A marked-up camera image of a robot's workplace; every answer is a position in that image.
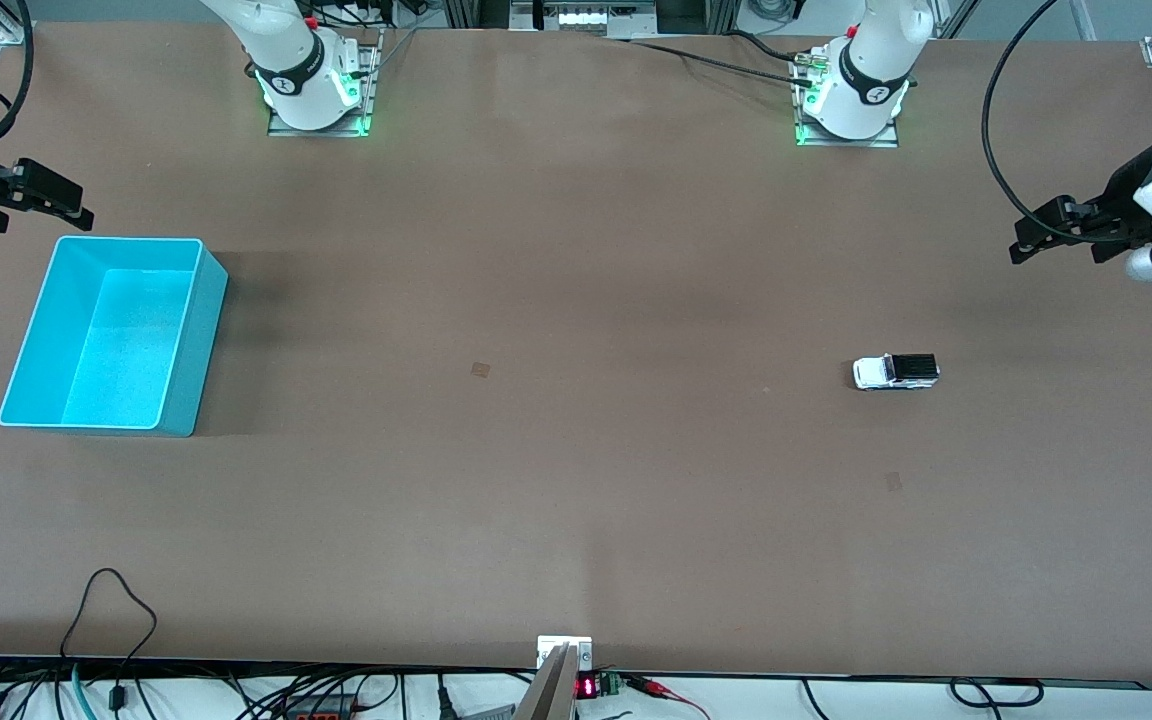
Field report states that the metal equipment rack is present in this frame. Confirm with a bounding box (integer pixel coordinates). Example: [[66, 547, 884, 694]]
[[441, 0, 742, 41]]

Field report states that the turquoise plastic bin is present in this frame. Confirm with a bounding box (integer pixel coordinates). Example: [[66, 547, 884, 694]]
[[0, 236, 229, 438]]

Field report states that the red clip lead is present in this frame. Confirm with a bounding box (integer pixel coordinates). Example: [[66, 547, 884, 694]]
[[626, 675, 712, 720]]

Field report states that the white toy jeep black roof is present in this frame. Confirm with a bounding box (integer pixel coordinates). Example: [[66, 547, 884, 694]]
[[853, 353, 941, 391]]

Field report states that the thin looped black cable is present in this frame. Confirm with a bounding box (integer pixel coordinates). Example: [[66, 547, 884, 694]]
[[58, 567, 159, 713]]

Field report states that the short black table cable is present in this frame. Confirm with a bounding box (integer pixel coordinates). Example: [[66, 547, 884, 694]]
[[726, 30, 812, 63]]

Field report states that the long black table cable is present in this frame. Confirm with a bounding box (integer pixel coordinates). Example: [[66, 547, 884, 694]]
[[626, 38, 817, 91]]

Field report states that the coiled black cable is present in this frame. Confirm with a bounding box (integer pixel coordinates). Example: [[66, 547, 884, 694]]
[[949, 678, 1045, 709]]

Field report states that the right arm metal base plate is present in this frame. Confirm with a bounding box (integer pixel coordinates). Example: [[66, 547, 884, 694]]
[[267, 28, 383, 139]]

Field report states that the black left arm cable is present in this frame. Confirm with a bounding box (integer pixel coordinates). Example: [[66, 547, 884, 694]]
[[980, 0, 1152, 246]]

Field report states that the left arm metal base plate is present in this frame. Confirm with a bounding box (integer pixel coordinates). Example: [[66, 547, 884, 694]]
[[793, 55, 900, 149]]

